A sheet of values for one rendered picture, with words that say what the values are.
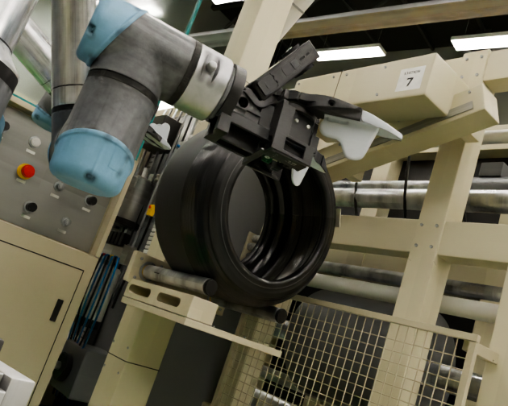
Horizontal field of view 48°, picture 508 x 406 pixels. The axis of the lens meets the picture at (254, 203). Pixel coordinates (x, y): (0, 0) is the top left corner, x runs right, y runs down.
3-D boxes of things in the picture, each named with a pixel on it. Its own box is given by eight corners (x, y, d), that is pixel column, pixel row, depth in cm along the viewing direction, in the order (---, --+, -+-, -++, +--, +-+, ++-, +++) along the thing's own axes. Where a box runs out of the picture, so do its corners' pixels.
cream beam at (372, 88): (284, 113, 214) (296, 78, 217) (326, 143, 229) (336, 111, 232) (423, 93, 166) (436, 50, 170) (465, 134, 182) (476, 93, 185)
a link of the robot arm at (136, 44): (65, 73, 60) (97, 6, 62) (160, 119, 64) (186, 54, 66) (77, 49, 53) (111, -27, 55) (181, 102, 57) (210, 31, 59)
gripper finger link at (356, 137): (394, 175, 63) (313, 160, 65) (403, 130, 65) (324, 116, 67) (397, 163, 60) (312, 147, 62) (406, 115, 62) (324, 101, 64)
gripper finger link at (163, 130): (183, 134, 153) (157, 113, 147) (173, 152, 151) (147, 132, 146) (177, 134, 155) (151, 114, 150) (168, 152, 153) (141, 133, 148)
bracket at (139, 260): (122, 279, 175) (133, 249, 177) (217, 315, 198) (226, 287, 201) (127, 280, 172) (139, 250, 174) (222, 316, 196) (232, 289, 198)
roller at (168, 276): (139, 275, 176) (143, 262, 177) (150, 280, 178) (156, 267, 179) (201, 292, 149) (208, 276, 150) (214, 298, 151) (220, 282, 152)
